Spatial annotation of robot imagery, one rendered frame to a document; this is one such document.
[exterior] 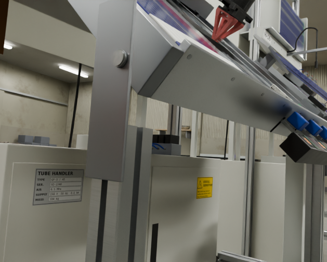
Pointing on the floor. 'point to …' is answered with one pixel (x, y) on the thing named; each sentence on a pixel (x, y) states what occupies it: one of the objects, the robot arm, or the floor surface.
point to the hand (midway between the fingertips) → (216, 38)
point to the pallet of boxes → (35, 140)
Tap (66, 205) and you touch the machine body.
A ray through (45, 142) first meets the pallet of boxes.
